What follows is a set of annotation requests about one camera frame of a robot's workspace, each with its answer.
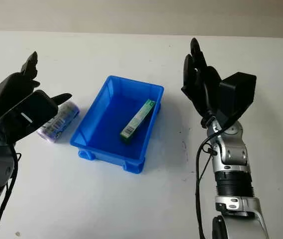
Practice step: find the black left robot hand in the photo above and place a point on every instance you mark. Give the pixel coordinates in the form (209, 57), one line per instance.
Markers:
(9, 89)

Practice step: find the purple cylindrical bag roll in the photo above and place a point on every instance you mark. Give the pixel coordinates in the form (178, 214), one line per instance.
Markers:
(65, 117)

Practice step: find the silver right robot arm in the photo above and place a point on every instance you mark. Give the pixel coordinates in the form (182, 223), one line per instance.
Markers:
(233, 154)

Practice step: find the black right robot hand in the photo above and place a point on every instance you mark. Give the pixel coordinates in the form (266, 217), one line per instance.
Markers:
(201, 82)

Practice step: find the green toothpaste box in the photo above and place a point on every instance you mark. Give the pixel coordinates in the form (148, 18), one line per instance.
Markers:
(137, 120)

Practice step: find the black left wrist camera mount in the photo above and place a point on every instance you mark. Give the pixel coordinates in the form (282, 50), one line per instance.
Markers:
(29, 114)

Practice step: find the blue plastic tray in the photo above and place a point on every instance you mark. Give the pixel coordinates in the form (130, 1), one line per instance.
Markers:
(106, 129)

